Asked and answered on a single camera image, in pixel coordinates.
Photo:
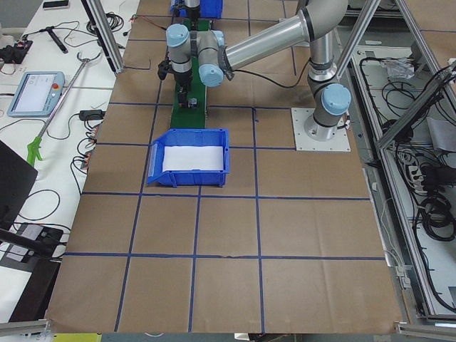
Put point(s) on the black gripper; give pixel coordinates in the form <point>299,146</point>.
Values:
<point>182,80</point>

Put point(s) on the green conveyor belt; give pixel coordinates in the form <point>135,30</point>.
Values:
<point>182,46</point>

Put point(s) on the blue left storage bin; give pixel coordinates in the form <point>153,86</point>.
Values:
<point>188,137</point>

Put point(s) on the blue storage bin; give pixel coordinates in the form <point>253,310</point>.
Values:
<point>207,8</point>
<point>188,137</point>

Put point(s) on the white foam pad left bin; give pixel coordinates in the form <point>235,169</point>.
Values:
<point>187,158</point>

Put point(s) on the blue right storage bin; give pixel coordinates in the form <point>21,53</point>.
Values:
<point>207,8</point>

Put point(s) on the black power adapter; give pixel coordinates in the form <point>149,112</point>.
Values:
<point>87,115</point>

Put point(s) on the teach pendant tablet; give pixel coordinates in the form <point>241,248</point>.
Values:
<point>37,94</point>

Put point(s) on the aluminium frame post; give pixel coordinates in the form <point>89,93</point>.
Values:
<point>99,22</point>

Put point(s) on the green handled reach grabber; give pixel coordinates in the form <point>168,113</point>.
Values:
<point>33,147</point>

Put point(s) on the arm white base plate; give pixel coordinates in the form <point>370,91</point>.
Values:
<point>311,137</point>

